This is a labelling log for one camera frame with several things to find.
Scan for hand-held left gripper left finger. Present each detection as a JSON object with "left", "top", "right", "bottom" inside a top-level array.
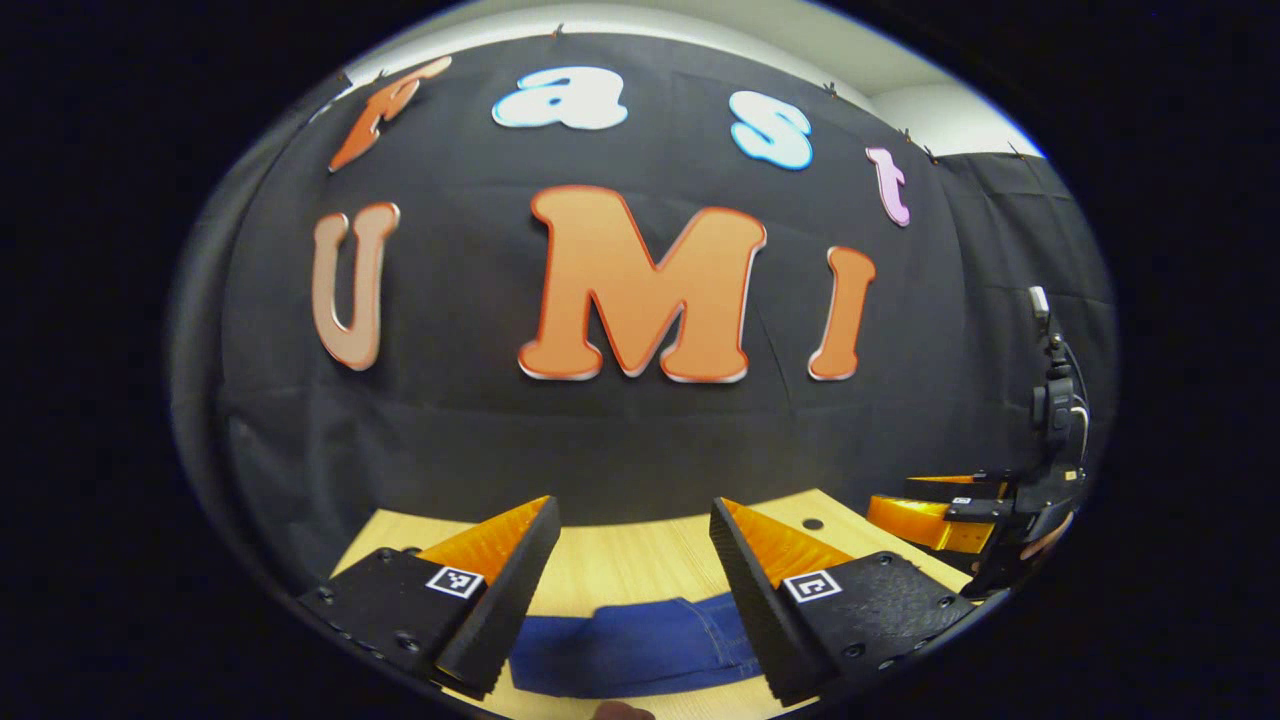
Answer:
[{"left": 297, "top": 496, "right": 561, "bottom": 699}]

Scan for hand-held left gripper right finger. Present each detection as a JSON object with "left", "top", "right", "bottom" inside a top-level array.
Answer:
[{"left": 710, "top": 498, "right": 976, "bottom": 707}]

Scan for blue denim jeans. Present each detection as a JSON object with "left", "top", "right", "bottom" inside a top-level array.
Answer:
[{"left": 510, "top": 593, "right": 766, "bottom": 699}]

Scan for black backdrop cloth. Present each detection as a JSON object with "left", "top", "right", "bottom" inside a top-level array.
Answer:
[{"left": 170, "top": 30, "right": 1119, "bottom": 591}]

